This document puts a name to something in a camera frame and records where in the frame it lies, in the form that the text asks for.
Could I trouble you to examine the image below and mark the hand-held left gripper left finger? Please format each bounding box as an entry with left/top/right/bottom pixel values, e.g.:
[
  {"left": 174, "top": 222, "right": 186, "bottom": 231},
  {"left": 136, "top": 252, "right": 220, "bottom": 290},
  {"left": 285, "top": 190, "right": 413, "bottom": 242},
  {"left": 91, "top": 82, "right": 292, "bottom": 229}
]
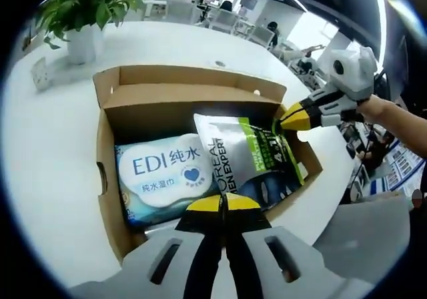
[{"left": 121, "top": 195, "right": 225, "bottom": 299}]

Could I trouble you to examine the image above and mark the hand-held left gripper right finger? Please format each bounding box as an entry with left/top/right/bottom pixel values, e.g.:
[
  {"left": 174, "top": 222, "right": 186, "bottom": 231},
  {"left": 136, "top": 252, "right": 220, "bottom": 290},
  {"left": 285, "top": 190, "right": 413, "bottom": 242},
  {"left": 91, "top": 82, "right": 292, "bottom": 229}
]
[{"left": 225, "top": 192, "right": 336, "bottom": 299}]

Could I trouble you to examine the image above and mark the blue white wet wipes pack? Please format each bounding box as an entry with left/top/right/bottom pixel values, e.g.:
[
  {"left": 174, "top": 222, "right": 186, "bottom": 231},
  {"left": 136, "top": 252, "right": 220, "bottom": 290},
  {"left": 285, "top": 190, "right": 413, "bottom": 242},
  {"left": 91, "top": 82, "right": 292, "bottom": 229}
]
[{"left": 114, "top": 132, "right": 218, "bottom": 228}]

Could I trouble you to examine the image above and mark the silver green soft pouch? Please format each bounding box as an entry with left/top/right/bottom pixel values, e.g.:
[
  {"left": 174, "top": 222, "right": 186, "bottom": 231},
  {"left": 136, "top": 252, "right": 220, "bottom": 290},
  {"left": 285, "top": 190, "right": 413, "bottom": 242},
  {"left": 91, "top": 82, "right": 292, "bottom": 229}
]
[{"left": 193, "top": 113, "right": 306, "bottom": 212}]

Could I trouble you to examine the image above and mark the brown cardboard shoe box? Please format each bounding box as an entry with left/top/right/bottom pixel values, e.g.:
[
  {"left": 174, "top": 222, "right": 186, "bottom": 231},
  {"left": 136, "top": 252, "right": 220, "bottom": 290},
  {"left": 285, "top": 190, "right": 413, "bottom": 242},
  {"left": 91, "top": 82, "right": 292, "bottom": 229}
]
[{"left": 92, "top": 65, "right": 324, "bottom": 266}]

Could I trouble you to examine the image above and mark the blue white display board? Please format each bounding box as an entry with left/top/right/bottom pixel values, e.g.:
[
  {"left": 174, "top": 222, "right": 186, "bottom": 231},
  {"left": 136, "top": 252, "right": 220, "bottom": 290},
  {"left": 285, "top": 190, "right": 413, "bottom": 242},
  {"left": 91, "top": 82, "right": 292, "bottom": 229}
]
[{"left": 366, "top": 138, "right": 427, "bottom": 196}]

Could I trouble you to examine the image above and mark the white paper cup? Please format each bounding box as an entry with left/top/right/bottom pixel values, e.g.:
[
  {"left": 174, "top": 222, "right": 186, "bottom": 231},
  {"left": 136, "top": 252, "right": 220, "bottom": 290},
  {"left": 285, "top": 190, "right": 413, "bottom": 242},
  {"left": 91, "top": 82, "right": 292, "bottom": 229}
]
[{"left": 31, "top": 57, "right": 53, "bottom": 91}]

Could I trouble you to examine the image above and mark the green potted plant white pot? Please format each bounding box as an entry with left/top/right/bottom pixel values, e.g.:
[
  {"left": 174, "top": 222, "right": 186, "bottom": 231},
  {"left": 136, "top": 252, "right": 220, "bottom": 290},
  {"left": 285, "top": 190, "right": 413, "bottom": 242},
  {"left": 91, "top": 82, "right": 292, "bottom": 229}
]
[{"left": 38, "top": 0, "right": 147, "bottom": 65}]

